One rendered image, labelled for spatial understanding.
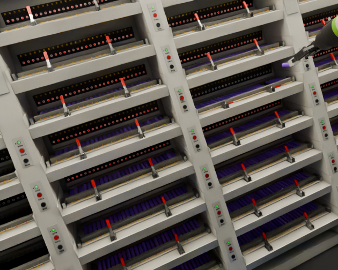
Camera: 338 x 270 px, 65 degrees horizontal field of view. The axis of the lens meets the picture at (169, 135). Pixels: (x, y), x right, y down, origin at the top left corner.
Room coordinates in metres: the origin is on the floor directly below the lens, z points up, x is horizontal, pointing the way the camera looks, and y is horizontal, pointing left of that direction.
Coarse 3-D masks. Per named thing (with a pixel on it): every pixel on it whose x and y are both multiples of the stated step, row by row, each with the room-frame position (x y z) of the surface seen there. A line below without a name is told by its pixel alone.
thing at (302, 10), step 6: (300, 0) 1.48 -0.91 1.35; (306, 0) 1.47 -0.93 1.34; (312, 0) 1.47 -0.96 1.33; (318, 0) 1.42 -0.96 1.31; (324, 0) 1.43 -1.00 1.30; (330, 0) 1.44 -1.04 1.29; (336, 0) 1.46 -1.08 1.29; (300, 6) 1.40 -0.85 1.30; (306, 6) 1.41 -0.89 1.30; (312, 6) 1.42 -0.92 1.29; (318, 6) 1.43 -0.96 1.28; (324, 6) 1.44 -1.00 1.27; (300, 12) 1.41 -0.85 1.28
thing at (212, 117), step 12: (288, 72) 1.45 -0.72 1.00; (300, 72) 1.37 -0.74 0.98; (240, 84) 1.48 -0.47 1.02; (288, 84) 1.39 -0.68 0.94; (300, 84) 1.37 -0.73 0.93; (204, 96) 1.43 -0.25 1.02; (252, 96) 1.35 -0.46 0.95; (264, 96) 1.32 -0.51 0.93; (276, 96) 1.34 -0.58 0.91; (228, 108) 1.27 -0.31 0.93; (240, 108) 1.29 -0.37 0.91; (252, 108) 1.31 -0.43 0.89; (204, 120) 1.24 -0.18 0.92; (216, 120) 1.26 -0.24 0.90
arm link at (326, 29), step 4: (328, 20) 1.00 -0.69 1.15; (332, 20) 0.96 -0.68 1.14; (328, 24) 0.97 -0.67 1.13; (324, 28) 0.99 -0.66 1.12; (328, 28) 0.97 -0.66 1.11; (324, 32) 0.99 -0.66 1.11; (328, 32) 0.97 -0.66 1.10; (332, 32) 0.95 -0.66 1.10; (324, 36) 0.99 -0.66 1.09; (328, 36) 0.97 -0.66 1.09; (332, 36) 0.96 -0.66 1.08; (336, 36) 0.95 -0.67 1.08; (324, 40) 0.99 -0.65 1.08; (328, 40) 0.98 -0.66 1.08; (332, 40) 0.97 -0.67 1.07; (336, 40) 0.96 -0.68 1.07; (328, 44) 0.99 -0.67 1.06; (332, 44) 0.98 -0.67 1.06; (336, 44) 0.98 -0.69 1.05
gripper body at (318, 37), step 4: (320, 32) 1.02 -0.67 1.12; (316, 36) 1.04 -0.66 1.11; (320, 36) 1.01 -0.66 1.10; (316, 40) 1.04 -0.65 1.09; (320, 40) 1.02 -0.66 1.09; (312, 44) 1.06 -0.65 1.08; (316, 44) 1.04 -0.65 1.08; (320, 44) 1.02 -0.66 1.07; (324, 44) 1.01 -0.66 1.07; (312, 48) 1.06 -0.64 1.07; (316, 48) 1.07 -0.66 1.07; (320, 48) 1.04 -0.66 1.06; (324, 48) 1.03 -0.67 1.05; (328, 48) 1.03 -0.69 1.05
